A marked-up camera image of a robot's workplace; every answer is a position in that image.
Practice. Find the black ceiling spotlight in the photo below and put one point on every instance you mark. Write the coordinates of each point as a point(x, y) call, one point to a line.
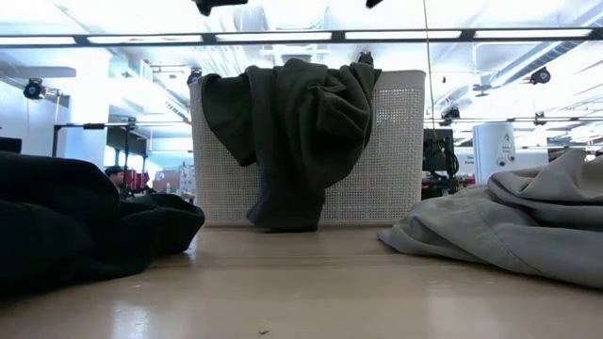
point(194, 76)
point(541, 75)
point(33, 89)

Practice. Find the grey beige garment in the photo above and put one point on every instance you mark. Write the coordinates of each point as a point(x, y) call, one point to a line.
point(494, 230)

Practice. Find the small black frame-mounted device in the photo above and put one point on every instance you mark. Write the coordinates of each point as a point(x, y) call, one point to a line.
point(365, 58)

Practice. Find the large black garment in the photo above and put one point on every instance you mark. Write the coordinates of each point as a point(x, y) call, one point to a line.
point(70, 226)

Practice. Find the dark green garment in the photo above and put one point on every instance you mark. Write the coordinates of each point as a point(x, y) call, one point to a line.
point(301, 141)

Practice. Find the black monitor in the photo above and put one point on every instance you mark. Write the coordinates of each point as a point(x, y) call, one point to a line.
point(435, 150)

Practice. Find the person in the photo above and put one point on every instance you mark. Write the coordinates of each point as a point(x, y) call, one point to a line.
point(116, 176)

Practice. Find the red tool cabinet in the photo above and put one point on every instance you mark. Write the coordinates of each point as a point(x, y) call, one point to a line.
point(139, 180)

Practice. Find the white column with signs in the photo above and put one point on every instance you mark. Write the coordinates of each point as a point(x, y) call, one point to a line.
point(492, 155)

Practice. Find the white perforated plastic laundry basket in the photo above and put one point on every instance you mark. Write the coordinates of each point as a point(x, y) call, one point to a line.
point(396, 155)

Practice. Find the black shelf with red boxes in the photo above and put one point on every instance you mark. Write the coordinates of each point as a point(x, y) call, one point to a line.
point(443, 188)

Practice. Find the black metal rack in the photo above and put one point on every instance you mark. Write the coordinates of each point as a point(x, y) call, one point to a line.
point(89, 125)

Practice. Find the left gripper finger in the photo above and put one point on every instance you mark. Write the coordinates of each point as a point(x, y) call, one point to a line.
point(212, 4)

